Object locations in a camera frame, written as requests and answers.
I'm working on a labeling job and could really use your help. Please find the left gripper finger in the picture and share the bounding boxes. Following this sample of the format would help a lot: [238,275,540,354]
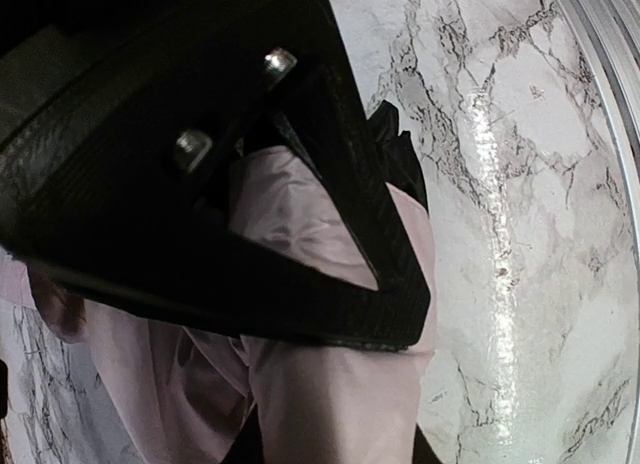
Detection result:
[1,0,430,349]

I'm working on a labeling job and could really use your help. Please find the pink and black umbrella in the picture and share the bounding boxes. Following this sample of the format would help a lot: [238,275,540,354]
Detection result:
[1,119,436,463]

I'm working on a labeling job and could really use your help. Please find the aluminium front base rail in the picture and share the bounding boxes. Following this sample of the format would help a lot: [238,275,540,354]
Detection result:
[544,0,640,464]

